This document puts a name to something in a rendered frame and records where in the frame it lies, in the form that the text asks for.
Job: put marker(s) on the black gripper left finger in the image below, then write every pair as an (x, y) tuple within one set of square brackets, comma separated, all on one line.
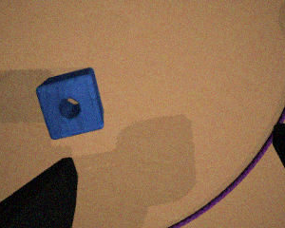
[(45, 202)]

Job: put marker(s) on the wooden stick with purple string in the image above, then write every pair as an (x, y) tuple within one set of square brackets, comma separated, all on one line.
[(235, 183)]

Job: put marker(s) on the blue square block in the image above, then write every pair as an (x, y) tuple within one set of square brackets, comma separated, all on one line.
[(64, 118)]

